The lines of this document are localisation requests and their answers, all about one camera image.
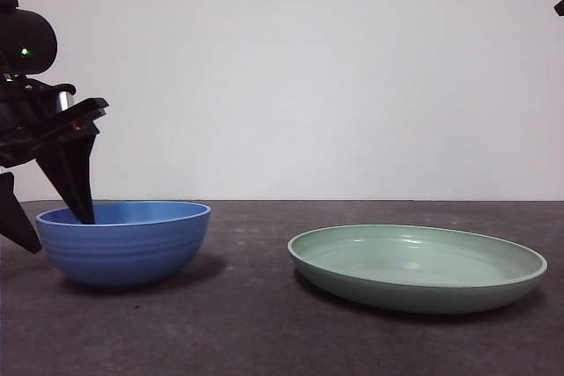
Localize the green plate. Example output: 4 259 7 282
286 223 549 315

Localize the blue bowl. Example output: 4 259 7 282
34 200 212 290

